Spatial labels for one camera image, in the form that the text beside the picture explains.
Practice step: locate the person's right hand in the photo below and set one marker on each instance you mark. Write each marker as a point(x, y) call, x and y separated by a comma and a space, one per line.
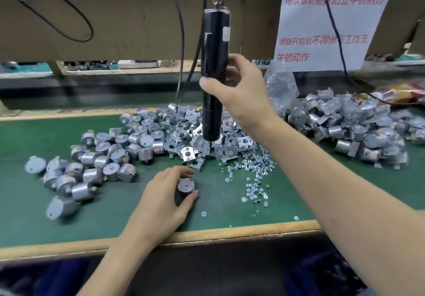
point(246, 96)

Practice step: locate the person's left hand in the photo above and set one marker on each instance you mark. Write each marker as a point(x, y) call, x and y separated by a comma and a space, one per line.
point(159, 209)

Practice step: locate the silver round motor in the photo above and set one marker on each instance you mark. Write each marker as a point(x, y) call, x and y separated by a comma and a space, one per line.
point(186, 186)

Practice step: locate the black electric screwdriver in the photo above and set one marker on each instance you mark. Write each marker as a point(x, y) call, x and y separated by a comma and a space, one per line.
point(214, 40)

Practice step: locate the pile of silver motors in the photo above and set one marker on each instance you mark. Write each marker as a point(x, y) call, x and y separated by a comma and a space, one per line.
point(93, 166)

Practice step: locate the pile of metal brackets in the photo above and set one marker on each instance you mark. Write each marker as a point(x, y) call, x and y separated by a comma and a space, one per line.
point(172, 130)

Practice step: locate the pile of assembled motors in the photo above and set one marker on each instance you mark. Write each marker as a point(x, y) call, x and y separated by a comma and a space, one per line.
point(358, 126)

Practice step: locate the person's right forearm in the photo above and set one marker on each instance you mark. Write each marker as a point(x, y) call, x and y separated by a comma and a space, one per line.
point(345, 213)

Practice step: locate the person's left forearm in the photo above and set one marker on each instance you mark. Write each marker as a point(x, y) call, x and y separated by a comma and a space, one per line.
point(119, 269)

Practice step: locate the small clear plastic bag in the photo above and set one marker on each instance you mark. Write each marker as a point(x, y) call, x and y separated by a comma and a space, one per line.
point(282, 86)

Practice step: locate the scatter of small silver screws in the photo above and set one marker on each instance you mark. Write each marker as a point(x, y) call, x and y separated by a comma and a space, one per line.
point(256, 169)

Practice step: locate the white paper sign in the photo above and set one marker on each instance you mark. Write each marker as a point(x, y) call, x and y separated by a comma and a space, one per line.
point(332, 20)

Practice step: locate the blue plastic bin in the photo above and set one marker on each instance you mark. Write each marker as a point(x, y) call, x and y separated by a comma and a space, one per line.
point(40, 279)

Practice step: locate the brown back panel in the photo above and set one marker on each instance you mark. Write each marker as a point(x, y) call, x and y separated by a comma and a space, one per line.
point(119, 30)

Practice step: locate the orange packet in plastic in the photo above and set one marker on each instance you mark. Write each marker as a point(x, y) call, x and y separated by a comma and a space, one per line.
point(402, 93)

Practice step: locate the green bench mat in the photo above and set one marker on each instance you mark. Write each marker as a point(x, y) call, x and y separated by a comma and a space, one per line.
point(372, 193)

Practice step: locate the dark blue crate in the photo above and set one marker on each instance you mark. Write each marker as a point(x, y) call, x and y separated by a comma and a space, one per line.
point(325, 276)

